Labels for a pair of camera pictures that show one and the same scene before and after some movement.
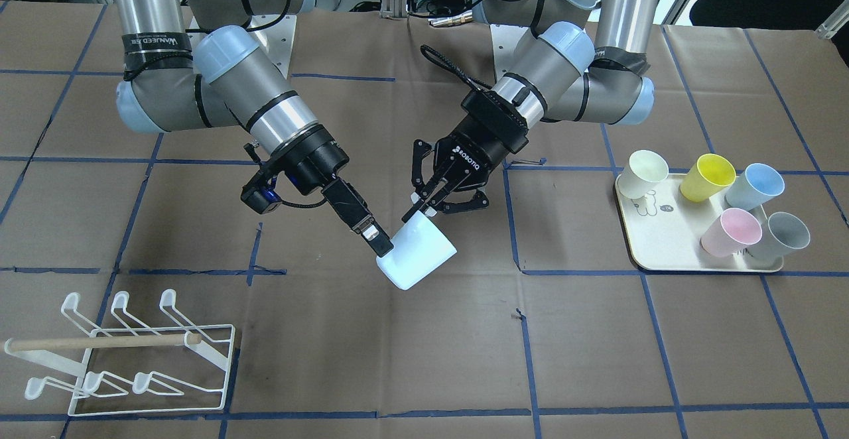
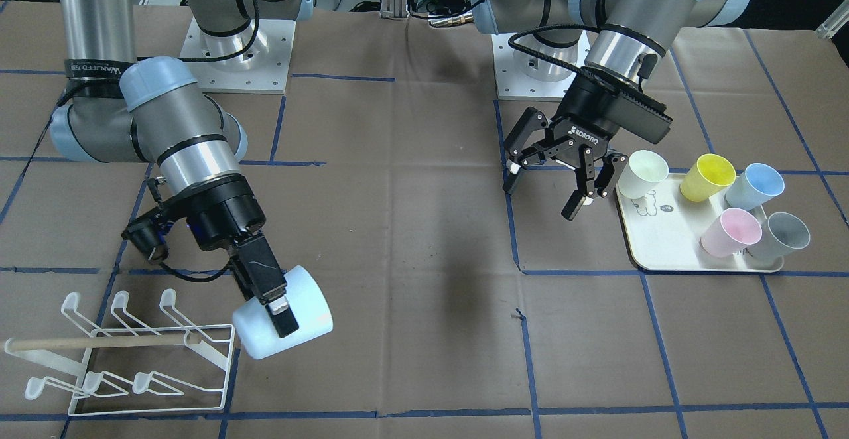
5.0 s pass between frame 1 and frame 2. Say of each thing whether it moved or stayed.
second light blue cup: stayed
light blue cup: moved
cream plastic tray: stayed
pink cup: stayed
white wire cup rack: stayed
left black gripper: moved
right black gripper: moved
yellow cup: stayed
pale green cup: stayed
